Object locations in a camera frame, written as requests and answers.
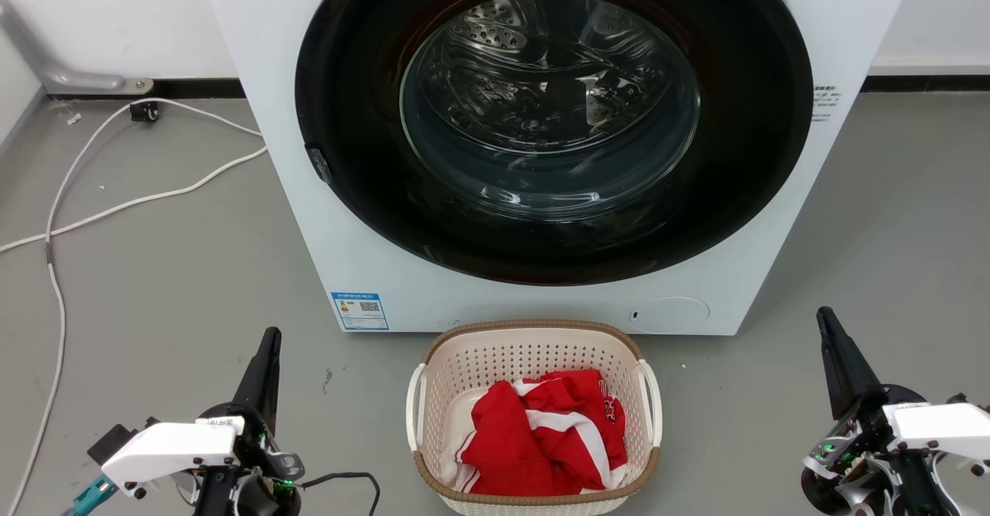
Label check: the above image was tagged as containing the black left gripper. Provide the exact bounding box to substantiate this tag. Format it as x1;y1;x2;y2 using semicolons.
195;327;306;516

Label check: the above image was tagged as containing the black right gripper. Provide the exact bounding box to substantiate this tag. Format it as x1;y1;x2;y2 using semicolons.
800;306;964;516

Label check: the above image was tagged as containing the beige plastic laundry basket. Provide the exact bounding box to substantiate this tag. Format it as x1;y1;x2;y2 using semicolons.
405;319;664;516

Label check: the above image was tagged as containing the blue energy label sticker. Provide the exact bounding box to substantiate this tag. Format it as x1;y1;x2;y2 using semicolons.
331;292;390;332

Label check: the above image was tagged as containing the white front-load washing machine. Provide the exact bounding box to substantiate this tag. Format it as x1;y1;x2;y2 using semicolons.
193;0;923;337

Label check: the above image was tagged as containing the round white filter cover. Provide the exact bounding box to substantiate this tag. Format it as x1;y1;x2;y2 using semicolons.
629;296;711;335

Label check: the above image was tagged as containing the teal connector piece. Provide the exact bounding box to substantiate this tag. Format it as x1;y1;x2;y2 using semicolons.
62;475;118;516

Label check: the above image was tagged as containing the red and white garment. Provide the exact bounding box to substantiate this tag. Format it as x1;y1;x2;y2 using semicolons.
441;369;629;497

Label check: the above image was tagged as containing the round black glass washer door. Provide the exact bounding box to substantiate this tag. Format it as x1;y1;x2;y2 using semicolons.
295;0;814;286

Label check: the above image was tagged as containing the steel washer drum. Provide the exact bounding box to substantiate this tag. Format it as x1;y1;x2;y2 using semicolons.
400;0;702;196

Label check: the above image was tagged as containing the thin black left gripper cable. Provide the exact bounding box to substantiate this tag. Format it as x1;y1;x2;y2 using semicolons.
300;471;382;516

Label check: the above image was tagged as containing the long white hose cable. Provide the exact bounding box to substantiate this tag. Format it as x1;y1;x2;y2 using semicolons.
6;98;265;516

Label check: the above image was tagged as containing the white power cable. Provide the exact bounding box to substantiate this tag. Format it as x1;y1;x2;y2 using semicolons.
0;145;268;255

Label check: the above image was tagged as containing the grey wall pipe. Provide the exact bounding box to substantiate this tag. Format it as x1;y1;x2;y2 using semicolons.
0;0;154;97

